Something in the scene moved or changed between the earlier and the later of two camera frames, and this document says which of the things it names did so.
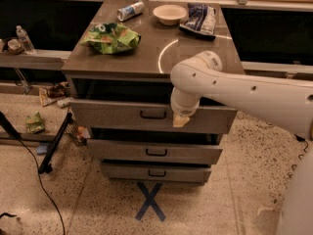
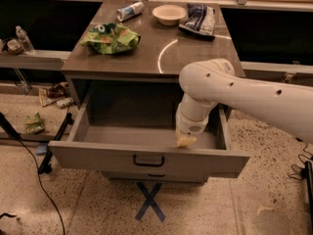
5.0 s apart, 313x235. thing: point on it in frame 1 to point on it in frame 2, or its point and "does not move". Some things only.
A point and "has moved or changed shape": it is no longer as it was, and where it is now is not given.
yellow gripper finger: (180, 120) to (184, 141)
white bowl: (169, 14) does not move
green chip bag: (111, 38) does not move
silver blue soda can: (130, 10) does not move
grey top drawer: (146, 117) has moved or changed shape
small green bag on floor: (34, 125) does not move
